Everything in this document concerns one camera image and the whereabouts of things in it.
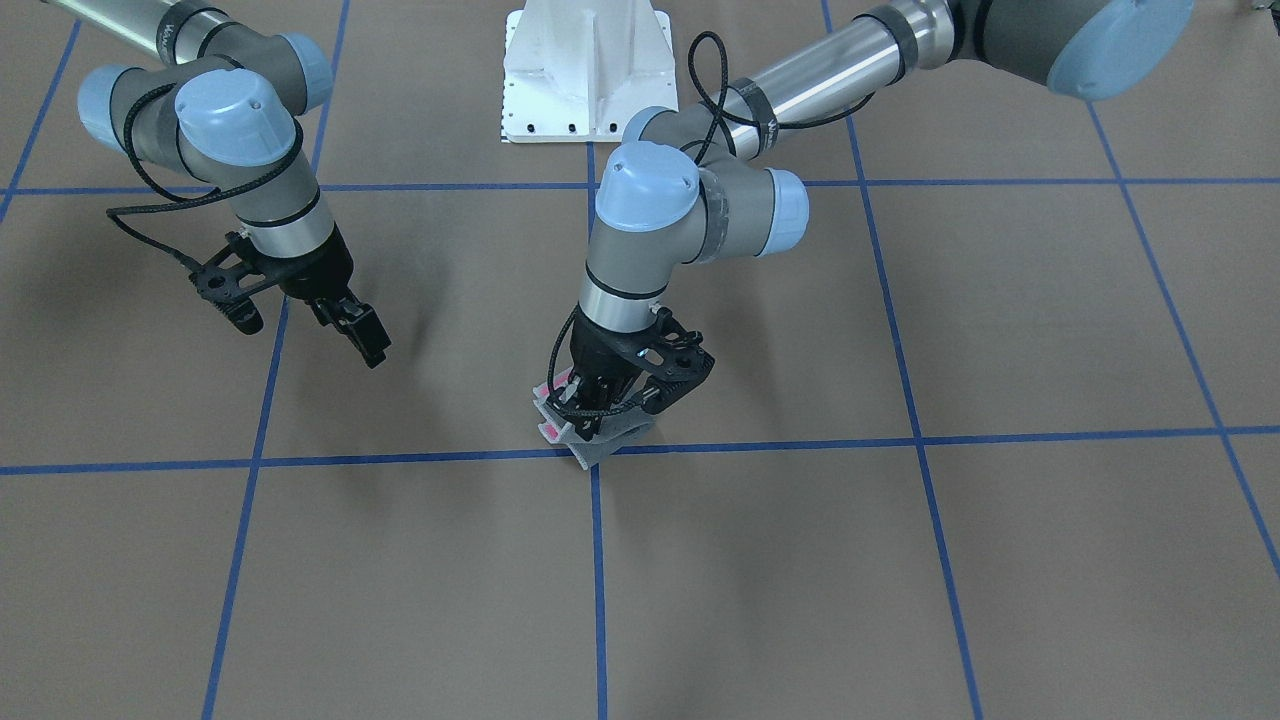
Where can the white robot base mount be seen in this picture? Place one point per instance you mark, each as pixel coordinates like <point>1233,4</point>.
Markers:
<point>579,71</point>

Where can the pink grey towel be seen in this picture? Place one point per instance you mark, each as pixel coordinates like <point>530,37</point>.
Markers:
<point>612,433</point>

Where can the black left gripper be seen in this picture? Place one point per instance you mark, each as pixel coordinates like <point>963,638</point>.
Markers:
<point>597,353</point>

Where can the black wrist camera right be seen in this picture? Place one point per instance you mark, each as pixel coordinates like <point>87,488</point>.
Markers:
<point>232,276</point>

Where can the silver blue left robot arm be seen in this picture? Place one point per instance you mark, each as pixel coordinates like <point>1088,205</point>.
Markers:
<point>680,190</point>

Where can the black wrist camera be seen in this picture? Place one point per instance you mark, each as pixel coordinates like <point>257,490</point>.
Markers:
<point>232,276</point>
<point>672,358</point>

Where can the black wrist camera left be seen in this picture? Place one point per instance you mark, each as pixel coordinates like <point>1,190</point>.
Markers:
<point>672,358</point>

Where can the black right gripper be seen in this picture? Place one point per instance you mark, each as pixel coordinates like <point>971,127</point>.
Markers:
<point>317,276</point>

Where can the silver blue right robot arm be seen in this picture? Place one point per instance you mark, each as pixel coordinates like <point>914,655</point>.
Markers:
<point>224,108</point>

